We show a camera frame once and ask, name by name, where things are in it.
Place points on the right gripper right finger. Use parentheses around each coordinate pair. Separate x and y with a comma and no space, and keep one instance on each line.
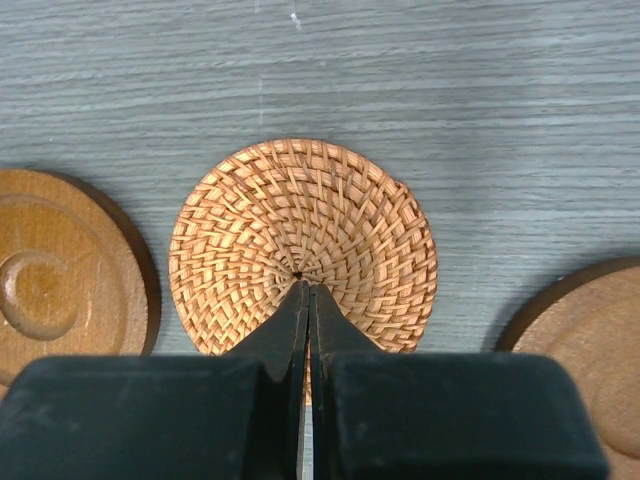
(379,415)

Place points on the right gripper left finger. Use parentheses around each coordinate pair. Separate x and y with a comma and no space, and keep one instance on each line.
(234,416)

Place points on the woven rattan coaster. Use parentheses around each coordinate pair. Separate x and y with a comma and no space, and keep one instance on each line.
(288,210)

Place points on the dark wooden coaster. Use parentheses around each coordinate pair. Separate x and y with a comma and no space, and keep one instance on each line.
(77,276)
(588,321)

